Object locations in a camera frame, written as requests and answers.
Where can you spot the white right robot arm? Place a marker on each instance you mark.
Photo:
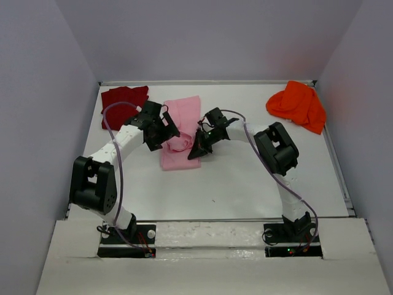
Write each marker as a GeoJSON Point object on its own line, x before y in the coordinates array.
{"type": "Point", "coordinates": [272, 145]}

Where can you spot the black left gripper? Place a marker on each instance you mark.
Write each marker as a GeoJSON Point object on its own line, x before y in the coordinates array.
{"type": "Point", "coordinates": [158, 135]}

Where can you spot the dark red folded t shirt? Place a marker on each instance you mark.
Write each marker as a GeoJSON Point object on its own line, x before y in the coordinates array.
{"type": "Point", "coordinates": [117, 115]}

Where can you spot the aluminium table front rail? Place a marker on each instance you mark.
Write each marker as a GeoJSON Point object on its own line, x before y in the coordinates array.
{"type": "Point", "coordinates": [237, 220]}

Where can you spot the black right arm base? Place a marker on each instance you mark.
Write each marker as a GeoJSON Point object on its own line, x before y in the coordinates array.
{"type": "Point", "coordinates": [291, 239]}

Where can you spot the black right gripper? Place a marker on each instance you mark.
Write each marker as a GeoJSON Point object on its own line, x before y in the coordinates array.
{"type": "Point", "coordinates": [206, 141]}

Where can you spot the orange t shirt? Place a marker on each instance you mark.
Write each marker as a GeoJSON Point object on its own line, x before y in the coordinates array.
{"type": "Point", "coordinates": [300, 104]}

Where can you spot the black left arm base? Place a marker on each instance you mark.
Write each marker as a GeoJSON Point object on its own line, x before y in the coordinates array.
{"type": "Point", "coordinates": [139, 244]}

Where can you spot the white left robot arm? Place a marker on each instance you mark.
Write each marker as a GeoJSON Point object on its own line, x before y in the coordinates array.
{"type": "Point", "coordinates": [97, 183]}

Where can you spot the pink t shirt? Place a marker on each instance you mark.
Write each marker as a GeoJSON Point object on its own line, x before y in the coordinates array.
{"type": "Point", "coordinates": [185, 112]}

